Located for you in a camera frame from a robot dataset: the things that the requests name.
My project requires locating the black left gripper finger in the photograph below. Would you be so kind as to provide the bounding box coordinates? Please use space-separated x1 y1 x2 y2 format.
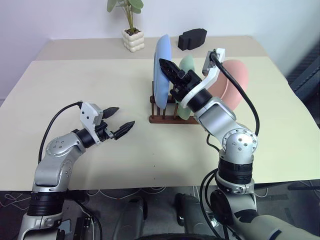
102 106 121 120
114 120 137 140

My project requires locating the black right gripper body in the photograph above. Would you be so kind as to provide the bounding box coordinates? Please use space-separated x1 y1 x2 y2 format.
169 69 203 101

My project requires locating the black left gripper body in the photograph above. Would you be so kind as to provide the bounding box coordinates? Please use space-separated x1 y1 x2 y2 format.
95 120 118 143

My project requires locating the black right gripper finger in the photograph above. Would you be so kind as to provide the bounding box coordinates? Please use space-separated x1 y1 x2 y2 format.
158 58 186 85

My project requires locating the green plate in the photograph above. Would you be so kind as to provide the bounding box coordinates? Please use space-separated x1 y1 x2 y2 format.
176 54 197 120

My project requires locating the blue plate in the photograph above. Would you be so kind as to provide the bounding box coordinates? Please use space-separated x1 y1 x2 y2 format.
152 34 173 110

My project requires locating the red plate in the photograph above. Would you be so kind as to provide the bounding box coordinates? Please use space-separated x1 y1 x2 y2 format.
207 59 250 111

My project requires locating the brown wooden dish rack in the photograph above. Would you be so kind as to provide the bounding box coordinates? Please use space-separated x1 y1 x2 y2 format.
149 81 201 125

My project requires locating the cream table cover sheet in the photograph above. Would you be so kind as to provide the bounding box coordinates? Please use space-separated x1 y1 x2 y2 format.
0 56 320 192

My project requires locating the black foam block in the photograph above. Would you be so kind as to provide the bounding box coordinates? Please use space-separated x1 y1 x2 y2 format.
177 28 208 52

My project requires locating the white bubble plant pot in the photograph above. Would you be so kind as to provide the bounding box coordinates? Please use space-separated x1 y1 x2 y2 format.
121 28 146 53

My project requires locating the green leafy plant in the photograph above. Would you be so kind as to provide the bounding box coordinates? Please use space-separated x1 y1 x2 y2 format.
106 0 145 35

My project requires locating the dark grey rounded shape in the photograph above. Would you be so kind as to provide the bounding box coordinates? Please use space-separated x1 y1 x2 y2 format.
119 195 149 240
174 193 213 240

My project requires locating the dark ribbed object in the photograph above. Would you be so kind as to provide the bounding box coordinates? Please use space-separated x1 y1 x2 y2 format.
287 46 320 101

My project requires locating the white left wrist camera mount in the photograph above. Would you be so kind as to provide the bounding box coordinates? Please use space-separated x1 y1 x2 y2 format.
79 101 105 146

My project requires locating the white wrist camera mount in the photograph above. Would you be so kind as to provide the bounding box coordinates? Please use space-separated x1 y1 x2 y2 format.
179 47 227 110
79 101 105 146

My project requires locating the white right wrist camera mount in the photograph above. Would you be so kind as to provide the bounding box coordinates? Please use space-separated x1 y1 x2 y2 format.
179 47 227 110

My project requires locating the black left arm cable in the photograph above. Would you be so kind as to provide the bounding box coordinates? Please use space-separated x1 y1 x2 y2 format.
37 100 84 165

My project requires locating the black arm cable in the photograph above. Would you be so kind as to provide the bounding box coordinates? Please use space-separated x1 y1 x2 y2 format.
37 100 84 165
209 49 260 137

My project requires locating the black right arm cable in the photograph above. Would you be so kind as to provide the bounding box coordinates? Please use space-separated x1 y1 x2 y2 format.
209 49 260 137

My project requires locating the white cable bunch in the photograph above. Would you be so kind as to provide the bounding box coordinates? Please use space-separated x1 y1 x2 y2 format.
84 186 171 201

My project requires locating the black table frame bar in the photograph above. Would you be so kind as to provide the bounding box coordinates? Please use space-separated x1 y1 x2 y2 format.
62 190 90 203

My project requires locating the black bracket block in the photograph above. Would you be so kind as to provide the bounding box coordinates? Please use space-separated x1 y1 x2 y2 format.
74 216 97 240

